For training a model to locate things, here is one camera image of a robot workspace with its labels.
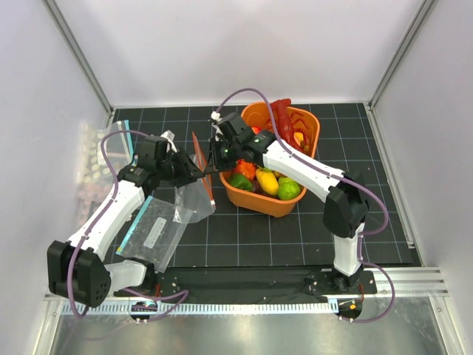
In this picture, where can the black grid mat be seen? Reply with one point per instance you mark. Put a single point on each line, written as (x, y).
(234, 236)

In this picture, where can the yellow toy mango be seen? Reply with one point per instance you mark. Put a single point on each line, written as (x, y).
(268, 182)

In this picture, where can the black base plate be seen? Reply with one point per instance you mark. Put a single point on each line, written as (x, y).
(258, 285)

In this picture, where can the pink dotted zip bag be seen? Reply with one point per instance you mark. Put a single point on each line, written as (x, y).
(93, 182)

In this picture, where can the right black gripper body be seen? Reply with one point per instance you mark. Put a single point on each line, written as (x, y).
(225, 154)

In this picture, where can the clear bag with blue zip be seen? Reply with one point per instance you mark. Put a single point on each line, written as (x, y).
(118, 148)

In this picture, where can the red toy lobster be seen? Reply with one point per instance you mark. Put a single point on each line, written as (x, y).
(285, 122)

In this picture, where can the orange toy pumpkin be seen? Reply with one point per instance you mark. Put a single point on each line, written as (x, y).
(246, 169)

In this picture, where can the orange zip clear bag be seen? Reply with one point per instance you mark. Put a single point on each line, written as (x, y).
(195, 201)

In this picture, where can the green toy bell pepper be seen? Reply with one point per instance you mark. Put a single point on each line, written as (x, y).
(239, 181)

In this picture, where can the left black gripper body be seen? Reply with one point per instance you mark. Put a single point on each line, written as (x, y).
(168, 168)

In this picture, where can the green toy pear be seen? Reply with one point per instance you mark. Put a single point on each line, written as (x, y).
(283, 180)

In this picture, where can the orange plastic basket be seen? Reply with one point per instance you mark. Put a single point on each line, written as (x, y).
(257, 116)

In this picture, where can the green toy custard apple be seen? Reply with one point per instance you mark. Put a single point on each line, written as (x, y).
(289, 191)

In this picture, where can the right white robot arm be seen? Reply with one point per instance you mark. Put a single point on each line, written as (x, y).
(345, 203)

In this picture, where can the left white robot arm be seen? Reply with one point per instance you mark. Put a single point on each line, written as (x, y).
(75, 267)

